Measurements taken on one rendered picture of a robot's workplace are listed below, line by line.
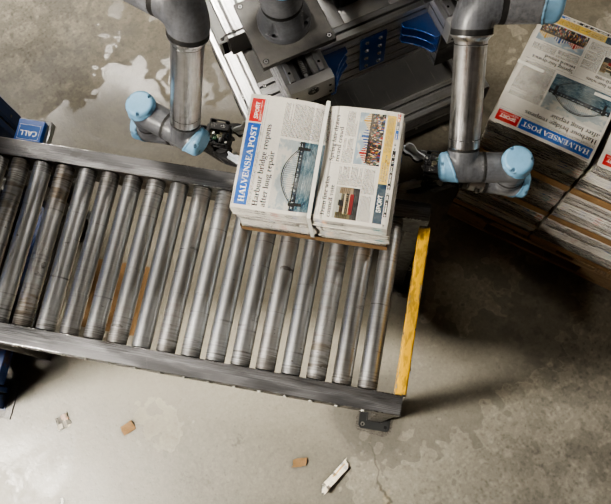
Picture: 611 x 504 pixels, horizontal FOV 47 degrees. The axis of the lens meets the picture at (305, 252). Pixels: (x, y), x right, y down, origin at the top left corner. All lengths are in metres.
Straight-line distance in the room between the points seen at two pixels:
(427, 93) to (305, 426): 1.27
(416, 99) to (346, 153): 1.02
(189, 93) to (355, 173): 0.43
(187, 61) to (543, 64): 0.96
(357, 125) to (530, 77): 0.56
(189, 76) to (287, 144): 0.27
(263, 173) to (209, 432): 1.22
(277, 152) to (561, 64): 0.83
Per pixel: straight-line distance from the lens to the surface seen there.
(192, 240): 1.88
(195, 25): 1.57
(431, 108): 2.62
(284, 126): 1.69
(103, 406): 2.71
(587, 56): 2.11
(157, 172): 1.96
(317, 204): 1.62
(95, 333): 1.90
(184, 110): 1.73
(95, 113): 3.02
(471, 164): 1.75
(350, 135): 1.67
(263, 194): 1.64
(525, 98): 2.01
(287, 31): 2.01
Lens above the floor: 2.57
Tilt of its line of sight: 75 degrees down
